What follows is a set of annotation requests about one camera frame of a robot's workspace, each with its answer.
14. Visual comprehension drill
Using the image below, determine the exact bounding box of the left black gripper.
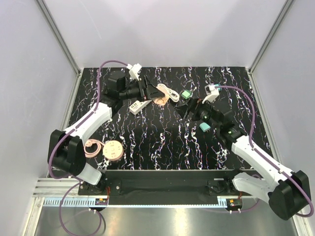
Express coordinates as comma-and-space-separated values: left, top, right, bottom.
119, 75, 164, 102

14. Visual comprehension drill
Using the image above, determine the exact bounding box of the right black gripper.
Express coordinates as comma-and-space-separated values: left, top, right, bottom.
174, 97, 220, 131

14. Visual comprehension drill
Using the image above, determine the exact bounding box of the pink cube plug adapter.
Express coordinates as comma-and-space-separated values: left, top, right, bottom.
153, 96, 169, 106

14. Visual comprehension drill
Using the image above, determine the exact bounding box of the white power strip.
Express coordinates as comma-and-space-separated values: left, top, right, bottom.
129, 100, 151, 115

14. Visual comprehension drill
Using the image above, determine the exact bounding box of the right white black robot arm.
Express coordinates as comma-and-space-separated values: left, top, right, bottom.
175, 98, 315, 220

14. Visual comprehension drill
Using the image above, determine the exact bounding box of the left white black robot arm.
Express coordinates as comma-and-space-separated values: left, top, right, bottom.
48, 71, 165, 195

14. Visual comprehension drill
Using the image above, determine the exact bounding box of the green plug adapter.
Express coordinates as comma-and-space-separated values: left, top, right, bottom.
181, 90, 192, 99

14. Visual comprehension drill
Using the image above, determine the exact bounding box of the teal plug adapter near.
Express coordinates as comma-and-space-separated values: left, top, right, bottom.
199, 122, 211, 133

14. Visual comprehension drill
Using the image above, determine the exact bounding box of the black marbled table mat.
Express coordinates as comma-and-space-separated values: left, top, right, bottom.
86, 66, 272, 170

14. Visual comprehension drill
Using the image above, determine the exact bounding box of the pink round power socket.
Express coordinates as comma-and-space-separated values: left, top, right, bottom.
102, 140, 124, 161

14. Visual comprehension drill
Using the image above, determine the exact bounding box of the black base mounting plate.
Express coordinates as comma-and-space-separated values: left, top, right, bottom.
77, 169, 254, 206

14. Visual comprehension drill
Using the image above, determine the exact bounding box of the white coiled power strip cable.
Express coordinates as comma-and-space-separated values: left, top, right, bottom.
156, 83, 180, 102

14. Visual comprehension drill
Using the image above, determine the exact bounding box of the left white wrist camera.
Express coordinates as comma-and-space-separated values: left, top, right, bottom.
126, 63, 142, 81

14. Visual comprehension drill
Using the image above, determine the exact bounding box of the right aluminium frame post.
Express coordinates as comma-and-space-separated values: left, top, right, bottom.
248, 0, 295, 74

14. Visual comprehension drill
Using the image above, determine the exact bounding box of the aluminium frame post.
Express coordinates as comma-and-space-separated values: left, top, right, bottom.
248, 0, 295, 74
35, 0, 82, 77

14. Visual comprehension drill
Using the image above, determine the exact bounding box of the pink coiled cable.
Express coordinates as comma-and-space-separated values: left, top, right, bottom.
83, 139, 104, 158

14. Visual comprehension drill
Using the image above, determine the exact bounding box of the left aluminium frame post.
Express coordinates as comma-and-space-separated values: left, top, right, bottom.
35, 0, 82, 77

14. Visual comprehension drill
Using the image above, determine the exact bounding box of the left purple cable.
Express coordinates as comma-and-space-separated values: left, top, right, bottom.
48, 59, 131, 234

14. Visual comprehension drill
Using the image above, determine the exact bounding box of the white slotted cable duct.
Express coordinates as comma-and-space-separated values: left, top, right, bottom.
43, 197, 108, 207

